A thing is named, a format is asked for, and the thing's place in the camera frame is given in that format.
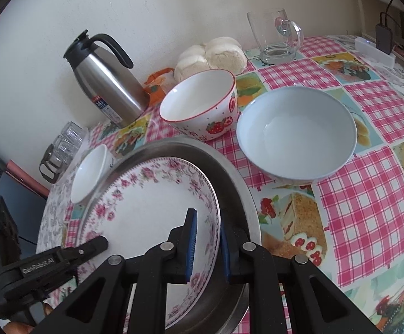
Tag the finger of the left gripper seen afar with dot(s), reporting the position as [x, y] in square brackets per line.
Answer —
[89, 249]

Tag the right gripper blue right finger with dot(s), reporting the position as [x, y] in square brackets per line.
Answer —
[236, 247]

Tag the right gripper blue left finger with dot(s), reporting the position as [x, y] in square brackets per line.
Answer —
[180, 267]

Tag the floral pink rimmed plate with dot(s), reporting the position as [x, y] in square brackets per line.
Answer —
[138, 210]

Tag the white square bowl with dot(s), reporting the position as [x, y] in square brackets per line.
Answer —
[93, 167]

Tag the light blue large bowl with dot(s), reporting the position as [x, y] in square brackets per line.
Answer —
[297, 135]

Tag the strawberry pattern bowl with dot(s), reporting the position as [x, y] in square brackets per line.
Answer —
[203, 106]

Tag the person's left hand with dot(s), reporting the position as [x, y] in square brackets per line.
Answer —
[22, 328]

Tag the small clear glass cup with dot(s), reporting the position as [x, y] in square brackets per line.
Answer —
[73, 133]

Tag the stainless steel thermos jug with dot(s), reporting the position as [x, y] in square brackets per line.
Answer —
[103, 71]

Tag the orange snack packet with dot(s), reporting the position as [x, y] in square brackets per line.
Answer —
[159, 84]

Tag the bag of white buns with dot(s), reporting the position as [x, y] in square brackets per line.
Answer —
[219, 53]

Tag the clear glass mug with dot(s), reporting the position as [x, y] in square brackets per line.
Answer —
[278, 38]

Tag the white power strip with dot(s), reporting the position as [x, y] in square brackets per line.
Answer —
[369, 50]

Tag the black power adapter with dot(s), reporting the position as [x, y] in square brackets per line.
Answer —
[384, 41]

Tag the glass teapot black handle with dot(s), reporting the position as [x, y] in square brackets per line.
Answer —
[56, 159]

